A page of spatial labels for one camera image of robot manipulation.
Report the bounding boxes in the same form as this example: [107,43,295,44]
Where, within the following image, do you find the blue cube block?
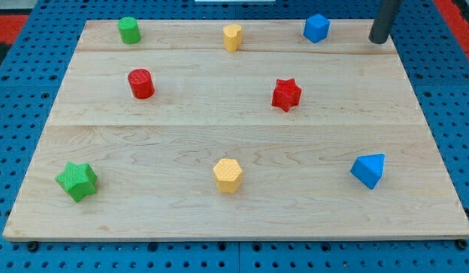
[303,14,330,43]

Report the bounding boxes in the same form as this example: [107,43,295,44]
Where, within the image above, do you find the yellow hexagon block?
[213,158,242,193]

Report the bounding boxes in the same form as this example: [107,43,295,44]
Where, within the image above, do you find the red star block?
[271,78,302,112]

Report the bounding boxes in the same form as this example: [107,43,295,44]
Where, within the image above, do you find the wooden board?
[3,20,469,242]

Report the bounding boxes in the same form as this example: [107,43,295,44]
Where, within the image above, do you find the yellow heart block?
[223,24,242,52]

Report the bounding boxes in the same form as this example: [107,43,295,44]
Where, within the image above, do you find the red cylinder block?
[127,68,155,99]

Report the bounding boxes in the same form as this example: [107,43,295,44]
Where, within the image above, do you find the blue triangle block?
[350,154,386,190]

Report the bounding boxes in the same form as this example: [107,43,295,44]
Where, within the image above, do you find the green cylinder block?
[117,17,141,44]

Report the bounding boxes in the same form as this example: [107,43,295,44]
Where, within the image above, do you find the green star block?
[55,162,97,202]

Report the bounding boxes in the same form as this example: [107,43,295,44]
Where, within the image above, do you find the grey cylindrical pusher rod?
[368,0,402,44]

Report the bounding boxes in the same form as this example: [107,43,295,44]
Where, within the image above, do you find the black rubber foot left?
[27,241,39,253]

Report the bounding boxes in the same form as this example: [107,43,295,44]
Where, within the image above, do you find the black rubber foot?
[455,239,468,250]
[27,241,39,253]

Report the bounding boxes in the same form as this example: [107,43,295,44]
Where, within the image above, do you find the black rubber foot right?
[455,239,468,250]

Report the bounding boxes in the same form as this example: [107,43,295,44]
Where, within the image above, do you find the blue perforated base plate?
[0,0,469,272]

